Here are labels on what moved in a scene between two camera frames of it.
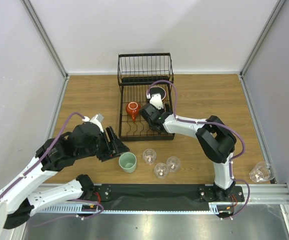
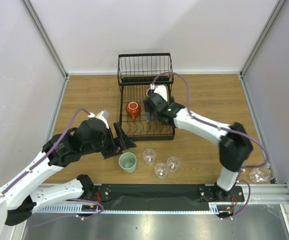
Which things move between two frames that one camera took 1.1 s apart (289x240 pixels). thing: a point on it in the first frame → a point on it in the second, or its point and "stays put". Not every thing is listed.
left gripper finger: x=117 y=146 → x=125 y=142
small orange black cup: x=133 y=109 stays put
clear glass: x=262 y=171 stays put
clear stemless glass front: x=161 y=170 stays put
